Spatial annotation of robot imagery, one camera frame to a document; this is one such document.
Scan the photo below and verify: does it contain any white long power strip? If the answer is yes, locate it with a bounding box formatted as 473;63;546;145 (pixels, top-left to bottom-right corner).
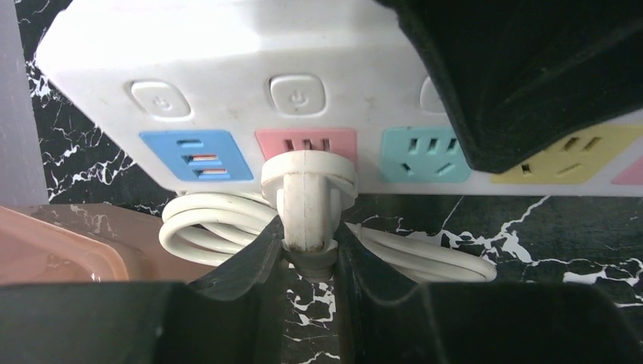
36;1;642;197

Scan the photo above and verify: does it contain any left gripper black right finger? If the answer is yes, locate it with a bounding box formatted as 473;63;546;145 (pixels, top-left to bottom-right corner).
334;224;642;363

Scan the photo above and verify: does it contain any pink translucent plastic storage box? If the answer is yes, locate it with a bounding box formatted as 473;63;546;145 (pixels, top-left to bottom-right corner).
1;204;211;284

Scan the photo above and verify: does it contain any white power cord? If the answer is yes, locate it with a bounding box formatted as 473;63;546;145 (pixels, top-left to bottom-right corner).
158;149;498;285

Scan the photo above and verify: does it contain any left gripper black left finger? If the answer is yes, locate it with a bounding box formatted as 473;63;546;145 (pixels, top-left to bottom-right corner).
1;218;288;363

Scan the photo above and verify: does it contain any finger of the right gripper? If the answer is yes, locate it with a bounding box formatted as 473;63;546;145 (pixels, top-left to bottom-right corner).
384;1;642;174

